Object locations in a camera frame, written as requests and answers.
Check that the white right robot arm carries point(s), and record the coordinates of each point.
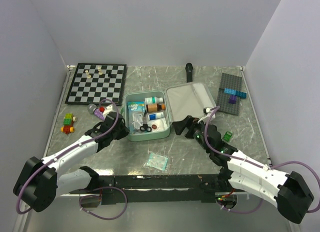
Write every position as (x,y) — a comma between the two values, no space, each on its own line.
(288,192)

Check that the black flashlight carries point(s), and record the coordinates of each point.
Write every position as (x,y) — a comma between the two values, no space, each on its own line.
(189,72)

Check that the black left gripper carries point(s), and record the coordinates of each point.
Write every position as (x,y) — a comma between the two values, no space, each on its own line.
(125,131)

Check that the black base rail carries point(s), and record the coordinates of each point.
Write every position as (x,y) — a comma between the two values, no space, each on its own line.
(159,188)

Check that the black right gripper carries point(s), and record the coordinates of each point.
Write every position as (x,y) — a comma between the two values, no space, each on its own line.
(190,122)

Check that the small black scissors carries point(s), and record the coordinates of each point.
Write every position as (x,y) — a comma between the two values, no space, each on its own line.
(145,127)

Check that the grey lego baseplate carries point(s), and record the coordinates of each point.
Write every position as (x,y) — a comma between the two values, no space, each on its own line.
(232,82)

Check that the white green medicine bottle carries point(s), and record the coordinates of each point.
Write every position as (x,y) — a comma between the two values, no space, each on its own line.
(153,100)

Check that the white gauze packet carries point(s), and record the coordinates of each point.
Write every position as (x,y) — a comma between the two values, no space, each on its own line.
(161,124)

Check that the red yellow toy car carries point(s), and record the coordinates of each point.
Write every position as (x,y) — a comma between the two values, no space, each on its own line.
(68,129)

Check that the small green lego piece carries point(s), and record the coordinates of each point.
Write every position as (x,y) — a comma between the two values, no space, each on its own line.
(227,136)

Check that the mint green medicine case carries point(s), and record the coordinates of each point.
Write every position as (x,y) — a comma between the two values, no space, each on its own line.
(189,99)

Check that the purple glitter microphone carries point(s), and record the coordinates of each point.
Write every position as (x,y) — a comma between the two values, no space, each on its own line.
(94,110)

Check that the purple lego brick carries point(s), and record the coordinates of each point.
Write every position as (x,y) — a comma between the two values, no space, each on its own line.
(232,99)

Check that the blue cotton swab pack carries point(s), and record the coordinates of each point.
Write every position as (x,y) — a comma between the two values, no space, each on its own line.
(135,107)

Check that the cream chess piece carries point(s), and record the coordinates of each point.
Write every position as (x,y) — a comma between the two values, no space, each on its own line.
(100,72)

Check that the white blue bandage roll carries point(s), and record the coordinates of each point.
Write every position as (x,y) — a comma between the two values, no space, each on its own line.
(156,115)

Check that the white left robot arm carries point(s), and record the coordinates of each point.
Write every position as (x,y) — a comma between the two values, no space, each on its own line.
(43,180)

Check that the black white chessboard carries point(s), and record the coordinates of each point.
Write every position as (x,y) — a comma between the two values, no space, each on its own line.
(85,91)

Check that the cream chess pawn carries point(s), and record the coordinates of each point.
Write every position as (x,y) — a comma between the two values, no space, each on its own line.
(88,75)

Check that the brown orange-cap bottle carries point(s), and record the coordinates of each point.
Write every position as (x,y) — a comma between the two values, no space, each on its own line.
(155,107)

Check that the blue lego bricks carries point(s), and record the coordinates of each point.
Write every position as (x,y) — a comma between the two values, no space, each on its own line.
(238,93)

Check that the teal plaster packet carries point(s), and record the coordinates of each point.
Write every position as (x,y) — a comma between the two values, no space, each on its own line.
(156,161)

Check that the clear alcohol pad packets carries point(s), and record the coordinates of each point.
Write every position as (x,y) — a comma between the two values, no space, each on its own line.
(135,122)

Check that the green lego block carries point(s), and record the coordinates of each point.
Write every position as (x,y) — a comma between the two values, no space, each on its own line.
(68,119)

